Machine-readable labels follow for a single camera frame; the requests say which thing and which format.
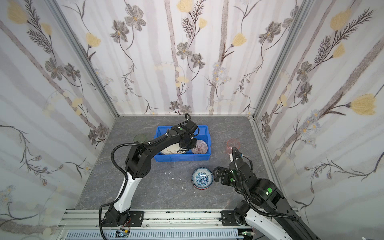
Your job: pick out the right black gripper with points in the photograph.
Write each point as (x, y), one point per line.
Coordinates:
(221, 175)

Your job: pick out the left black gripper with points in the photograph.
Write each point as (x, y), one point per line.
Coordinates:
(186, 143)

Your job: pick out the cream plum blossom plate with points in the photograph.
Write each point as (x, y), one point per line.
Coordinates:
(174, 149)

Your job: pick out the purple striped top bowl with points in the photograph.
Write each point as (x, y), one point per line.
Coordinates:
(201, 147)

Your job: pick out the blue patterned bowl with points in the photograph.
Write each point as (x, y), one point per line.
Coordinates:
(202, 177)

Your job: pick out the red patterned bottom bowl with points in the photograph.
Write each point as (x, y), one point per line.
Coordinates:
(201, 187)

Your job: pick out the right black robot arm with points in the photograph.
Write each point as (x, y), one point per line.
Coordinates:
(264, 207)

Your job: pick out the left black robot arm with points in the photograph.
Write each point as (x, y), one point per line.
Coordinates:
(138, 165)

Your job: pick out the blue plastic bin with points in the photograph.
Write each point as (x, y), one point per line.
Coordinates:
(202, 133)

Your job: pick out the pink glass cup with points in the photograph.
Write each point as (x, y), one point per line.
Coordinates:
(232, 143)

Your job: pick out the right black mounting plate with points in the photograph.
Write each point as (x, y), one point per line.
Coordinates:
(231, 218)

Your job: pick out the black mounting plate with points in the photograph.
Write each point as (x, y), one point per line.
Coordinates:
(231, 218)
(135, 218)

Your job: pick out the green glass cup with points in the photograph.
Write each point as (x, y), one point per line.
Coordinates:
(140, 138)

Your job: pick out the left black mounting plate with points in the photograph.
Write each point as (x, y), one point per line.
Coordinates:
(135, 218)

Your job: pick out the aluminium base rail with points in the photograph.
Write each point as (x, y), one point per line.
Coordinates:
(154, 220)

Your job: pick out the white slotted cable duct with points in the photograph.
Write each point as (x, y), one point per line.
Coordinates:
(199, 234)

